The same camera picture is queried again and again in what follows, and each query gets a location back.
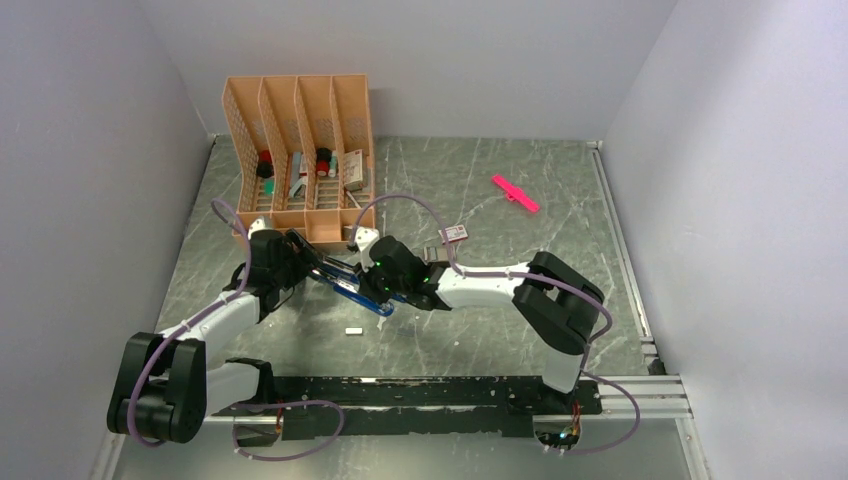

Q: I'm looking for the blue stapler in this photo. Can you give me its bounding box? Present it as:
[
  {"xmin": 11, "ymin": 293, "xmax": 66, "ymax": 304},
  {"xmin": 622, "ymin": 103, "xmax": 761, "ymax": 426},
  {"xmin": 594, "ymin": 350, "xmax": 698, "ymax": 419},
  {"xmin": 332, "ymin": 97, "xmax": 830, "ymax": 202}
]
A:
[
  {"xmin": 309, "ymin": 269, "xmax": 394, "ymax": 317},
  {"xmin": 310, "ymin": 252, "xmax": 358, "ymax": 284}
]

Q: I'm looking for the red white staple box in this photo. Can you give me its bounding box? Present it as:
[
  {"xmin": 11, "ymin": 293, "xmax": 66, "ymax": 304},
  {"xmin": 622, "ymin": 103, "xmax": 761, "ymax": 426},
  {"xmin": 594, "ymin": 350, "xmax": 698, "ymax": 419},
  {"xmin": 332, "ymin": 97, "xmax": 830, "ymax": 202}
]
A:
[{"xmin": 437, "ymin": 224, "xmax": 469, "ymax": 246}]

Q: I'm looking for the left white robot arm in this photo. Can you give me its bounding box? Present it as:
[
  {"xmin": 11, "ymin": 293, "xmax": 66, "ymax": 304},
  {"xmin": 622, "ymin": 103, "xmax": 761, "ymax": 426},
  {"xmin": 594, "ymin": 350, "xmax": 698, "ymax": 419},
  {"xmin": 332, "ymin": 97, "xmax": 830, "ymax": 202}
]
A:
[{"xmin": 106, "ymin": 229, "xmax": 323, "ymax": 446}]

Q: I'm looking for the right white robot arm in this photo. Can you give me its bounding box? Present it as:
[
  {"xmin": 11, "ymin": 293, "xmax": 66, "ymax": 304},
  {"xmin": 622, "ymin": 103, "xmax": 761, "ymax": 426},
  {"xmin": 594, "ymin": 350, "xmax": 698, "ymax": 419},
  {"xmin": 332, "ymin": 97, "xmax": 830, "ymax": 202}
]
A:
[{"xmin": 350, "ymin": 235, "xmax": 607, "ymax": 414}]

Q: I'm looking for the grey stapler in organizer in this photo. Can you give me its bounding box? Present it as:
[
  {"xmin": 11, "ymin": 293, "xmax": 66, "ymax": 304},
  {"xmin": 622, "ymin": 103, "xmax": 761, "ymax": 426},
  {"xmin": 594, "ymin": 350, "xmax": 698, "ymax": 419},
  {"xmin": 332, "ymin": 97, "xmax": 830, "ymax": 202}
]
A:
[{"xmin": 288, "ymin": 152, "xmax": 308, "ymax": 199}]

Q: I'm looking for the red black bottle left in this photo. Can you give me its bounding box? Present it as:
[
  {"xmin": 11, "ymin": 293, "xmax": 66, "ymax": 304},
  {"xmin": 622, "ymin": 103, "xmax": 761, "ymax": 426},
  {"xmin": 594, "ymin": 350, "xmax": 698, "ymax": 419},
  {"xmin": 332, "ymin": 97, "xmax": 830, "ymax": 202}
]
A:
[{"xmin": 255, "ymin": 150, "xmax": 274, "ymax": 179}]

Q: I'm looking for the red black bottle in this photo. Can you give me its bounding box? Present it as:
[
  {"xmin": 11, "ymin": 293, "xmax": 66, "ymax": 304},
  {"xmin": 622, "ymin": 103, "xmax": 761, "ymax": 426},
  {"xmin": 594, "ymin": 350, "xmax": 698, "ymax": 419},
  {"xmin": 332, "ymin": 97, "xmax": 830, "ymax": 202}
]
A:
[
  {"xmin": 255, "ymin": 150, "xmax": 274, "ymax": 179},
  {"xmin": 315, "ymin": 147, "xmax": 332, "ymax": 177}
]

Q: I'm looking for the red black bottle right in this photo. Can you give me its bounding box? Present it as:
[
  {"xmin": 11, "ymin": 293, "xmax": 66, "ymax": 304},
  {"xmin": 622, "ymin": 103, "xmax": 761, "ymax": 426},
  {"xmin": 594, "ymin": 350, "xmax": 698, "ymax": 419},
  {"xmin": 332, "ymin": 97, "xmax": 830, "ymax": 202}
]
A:
[{"xmin": 315, "ymin": 147, "xmax": 332, "ymax": 177}]

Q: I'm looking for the orange plastic desk organizer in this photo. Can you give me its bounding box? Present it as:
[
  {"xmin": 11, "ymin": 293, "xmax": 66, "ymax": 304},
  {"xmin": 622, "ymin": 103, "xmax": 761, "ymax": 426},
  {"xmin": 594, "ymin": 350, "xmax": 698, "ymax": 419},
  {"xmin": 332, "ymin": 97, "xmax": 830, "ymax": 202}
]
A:
[{"xmin": 222, "ymin": 74, "xmax": 377, "ymax": 252}]

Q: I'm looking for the white box in organizer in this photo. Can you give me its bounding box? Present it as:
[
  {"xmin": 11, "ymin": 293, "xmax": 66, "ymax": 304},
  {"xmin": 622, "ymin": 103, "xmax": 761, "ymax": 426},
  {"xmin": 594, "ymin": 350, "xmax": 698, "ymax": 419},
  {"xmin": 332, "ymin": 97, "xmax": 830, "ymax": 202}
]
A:
[{"xmin": 342, "ymin": 149, "xmax": 367, "ymax": 192}]

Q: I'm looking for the pink plastic clip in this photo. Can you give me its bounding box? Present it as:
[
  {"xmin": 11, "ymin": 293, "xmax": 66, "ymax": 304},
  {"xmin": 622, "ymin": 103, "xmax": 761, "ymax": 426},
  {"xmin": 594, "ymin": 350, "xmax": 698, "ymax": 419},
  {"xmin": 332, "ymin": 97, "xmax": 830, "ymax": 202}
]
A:
[{"xmin": 491, "ymin": 174, "xmax": 540, "ymax": 213}]

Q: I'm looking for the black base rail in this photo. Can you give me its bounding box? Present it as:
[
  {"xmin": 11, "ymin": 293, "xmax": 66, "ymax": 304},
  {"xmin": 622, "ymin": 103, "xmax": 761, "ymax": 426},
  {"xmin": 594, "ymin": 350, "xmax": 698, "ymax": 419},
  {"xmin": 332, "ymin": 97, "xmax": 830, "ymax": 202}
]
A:
[{"xmin": 216, "ymin": 366, "xmax": 602, "ymax": 440}]

